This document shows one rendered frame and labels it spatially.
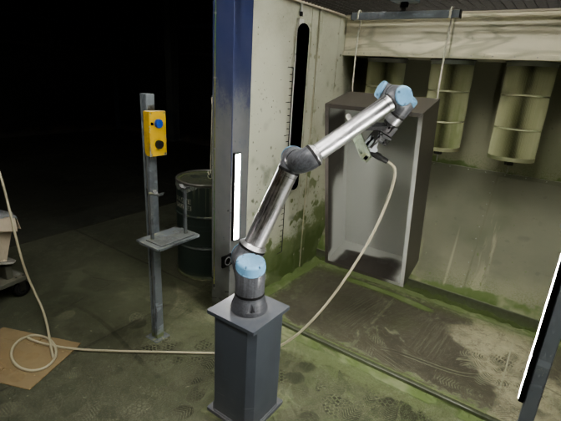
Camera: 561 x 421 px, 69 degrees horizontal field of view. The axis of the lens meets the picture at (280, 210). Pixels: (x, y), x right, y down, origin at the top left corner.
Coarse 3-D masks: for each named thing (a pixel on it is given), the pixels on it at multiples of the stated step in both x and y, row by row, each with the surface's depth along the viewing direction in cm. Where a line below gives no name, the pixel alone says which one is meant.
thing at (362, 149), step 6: (348, 114) 249; (354, 138) 229; (360, 138) 224; (360, 144) 220; (360, 150) 215; (366, 150) 215; (360, 156) 215; (372, 156) 226; (378, 156) 226; (384, 162) 229
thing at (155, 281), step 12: (144, 96) 230; (144, 108) 232; (144, 156) 242; (156, 156) 245; (144, 168) 245; (156, 168) 247; (144, 180) 248; (156, 180) 249; (144, 192) 250; (156, 204) 253; (156, 216) 255; (156, 228) 258; (156, 252) 262; (156, 264) 264; (156, 276) 267; (156, 288) 269; (156, 300) 272; (156, 312) 274; (156, 324) 277; (156, 336) 280
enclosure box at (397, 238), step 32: (352, 96) 262; (416, 128) 261; (352, 160) 297; (416, 160) 234; (352, 192) 309; (384, 192) 294; (416, 192) 248; (352, 224) 322; (384, 224) 306; (416, 224) 268; (352, 256) 312; (384, 256) 310; (416, 256) 292
